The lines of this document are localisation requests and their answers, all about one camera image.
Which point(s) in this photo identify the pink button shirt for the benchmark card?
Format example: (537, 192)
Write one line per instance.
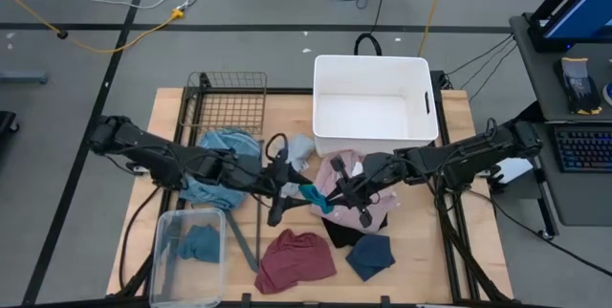
(342, 217)

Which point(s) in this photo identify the blue striped shirt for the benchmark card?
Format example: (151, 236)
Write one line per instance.
(212, 197)

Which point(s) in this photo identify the maroon cloth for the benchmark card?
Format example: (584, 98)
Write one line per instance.
(294, 260)

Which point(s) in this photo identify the light blue cloth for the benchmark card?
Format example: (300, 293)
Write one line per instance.
(301, 150)

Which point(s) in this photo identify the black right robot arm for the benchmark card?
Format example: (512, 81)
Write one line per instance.
(468, 155)

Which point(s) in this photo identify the clear plastic container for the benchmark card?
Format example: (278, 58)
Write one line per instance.
(191, 279)

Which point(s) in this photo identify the teal blue cloth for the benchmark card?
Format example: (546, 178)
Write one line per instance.
(201, 243)

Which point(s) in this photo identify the small bright teal cloth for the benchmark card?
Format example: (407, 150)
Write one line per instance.
(315, 196)

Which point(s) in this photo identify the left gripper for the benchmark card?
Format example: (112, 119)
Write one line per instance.
(248, 174)

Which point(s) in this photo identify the grey side desk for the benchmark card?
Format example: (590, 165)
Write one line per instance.
(540, 83)

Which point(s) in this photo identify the black cloth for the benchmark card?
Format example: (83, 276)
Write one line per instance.
(342, 237)

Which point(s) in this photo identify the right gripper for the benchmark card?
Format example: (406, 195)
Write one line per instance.
(382, 169)

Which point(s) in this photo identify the white perforated plastic bin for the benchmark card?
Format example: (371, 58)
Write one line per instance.
(363, 116)

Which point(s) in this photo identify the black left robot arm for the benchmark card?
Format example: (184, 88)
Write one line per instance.
(143, 152)

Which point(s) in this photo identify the short grey flat bar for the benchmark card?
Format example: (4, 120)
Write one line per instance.
(241, 246)

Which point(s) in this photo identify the computer monitor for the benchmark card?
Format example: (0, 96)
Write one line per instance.
(588, 11)

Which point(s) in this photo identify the black metal table frame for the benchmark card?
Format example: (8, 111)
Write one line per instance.
(287, 91)

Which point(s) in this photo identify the long grey metal bar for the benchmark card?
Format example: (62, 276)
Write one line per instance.
(258, 231)

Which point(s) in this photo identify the black chair base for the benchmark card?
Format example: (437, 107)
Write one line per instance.
(7, 124)

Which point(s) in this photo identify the black keyboard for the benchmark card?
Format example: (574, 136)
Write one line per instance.
(585, 147)

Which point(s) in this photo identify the navy blue cloth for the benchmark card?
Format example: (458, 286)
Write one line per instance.
(370, 255)

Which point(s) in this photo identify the grey furniture foot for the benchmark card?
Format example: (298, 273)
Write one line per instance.
(24, 77)

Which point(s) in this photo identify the grey black work glove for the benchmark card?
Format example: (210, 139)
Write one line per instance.
(578, 85)

